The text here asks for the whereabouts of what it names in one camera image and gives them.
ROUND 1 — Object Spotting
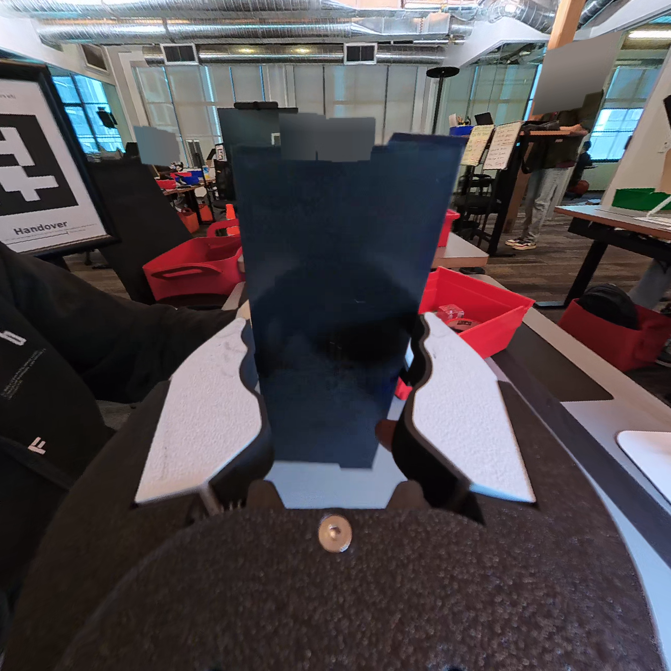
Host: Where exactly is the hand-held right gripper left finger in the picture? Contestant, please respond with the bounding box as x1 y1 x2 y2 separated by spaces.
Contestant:
134 317 273 504

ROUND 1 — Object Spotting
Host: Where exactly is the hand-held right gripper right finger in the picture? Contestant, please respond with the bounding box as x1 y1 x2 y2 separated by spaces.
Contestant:
390 312 536 525

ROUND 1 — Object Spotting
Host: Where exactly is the black packet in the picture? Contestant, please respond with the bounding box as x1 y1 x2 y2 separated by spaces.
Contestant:
231 132 467 470

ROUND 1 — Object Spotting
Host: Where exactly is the red plastic bin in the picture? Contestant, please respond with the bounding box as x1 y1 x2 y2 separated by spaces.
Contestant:
396 266 535 402

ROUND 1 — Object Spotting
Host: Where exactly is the red tote basket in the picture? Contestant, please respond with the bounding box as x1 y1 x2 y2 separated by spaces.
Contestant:
143 220 244 302

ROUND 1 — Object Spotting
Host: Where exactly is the person's black hoodie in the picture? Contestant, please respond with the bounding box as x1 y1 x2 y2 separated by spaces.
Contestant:
0 294 116 630

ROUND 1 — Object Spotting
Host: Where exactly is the grey side table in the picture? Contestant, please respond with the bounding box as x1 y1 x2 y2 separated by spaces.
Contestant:
435 233 490 269

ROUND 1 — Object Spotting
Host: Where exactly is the black round bag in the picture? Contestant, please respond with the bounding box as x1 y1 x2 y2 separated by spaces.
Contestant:
577 283 641 332

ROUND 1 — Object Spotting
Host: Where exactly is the black display easel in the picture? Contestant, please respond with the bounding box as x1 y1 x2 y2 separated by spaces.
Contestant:
86 157 192 305

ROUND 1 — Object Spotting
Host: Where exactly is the black office chair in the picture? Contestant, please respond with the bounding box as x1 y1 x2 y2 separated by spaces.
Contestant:
212 160 237 210

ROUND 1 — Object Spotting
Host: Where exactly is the long wooden desk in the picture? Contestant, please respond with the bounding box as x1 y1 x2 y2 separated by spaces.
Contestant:
555 202 671 310

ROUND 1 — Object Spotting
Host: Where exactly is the paper flip board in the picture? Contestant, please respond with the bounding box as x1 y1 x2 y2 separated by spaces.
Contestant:
461 124 495 167
482 121 524 171

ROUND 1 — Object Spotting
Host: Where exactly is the green plastic bin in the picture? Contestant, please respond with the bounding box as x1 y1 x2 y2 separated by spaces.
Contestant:
611 188 671 211

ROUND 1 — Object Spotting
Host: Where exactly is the black monitor screen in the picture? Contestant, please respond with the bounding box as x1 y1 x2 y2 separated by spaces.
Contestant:
217 102 281 153

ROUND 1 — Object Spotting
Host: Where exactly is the framed marker sign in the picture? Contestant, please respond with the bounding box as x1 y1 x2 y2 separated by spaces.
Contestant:
0 59 120 258

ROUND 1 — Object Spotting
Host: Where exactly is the black floor lamp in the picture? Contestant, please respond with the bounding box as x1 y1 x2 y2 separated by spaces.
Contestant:
426 65 461 134

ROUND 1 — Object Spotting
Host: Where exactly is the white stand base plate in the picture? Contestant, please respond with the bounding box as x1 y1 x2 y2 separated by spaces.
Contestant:
616 430 671 506

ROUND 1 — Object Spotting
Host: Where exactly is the silver ventilation duct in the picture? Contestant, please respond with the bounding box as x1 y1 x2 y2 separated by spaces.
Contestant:
0 0 475 66

